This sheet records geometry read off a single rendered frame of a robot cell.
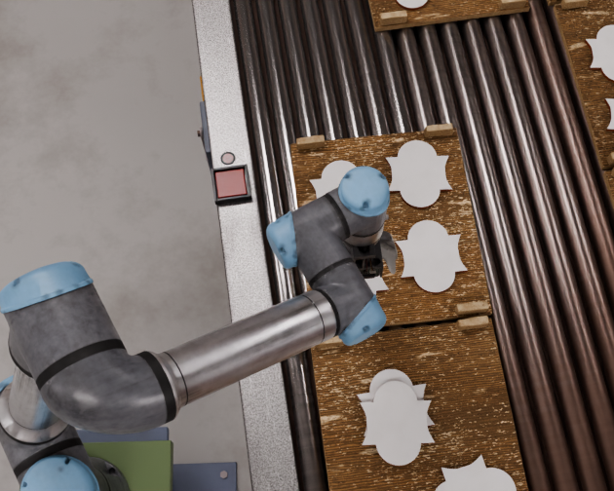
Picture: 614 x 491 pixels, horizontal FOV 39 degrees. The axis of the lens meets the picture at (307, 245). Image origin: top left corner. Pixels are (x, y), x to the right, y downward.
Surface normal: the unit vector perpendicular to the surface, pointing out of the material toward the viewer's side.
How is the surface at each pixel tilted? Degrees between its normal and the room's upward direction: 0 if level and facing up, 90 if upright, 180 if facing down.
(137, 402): 38
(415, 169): 0
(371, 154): 0
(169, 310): 0
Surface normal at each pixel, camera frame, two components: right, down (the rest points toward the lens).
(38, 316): -0.15, -0.23
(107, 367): 0.50, -0.47
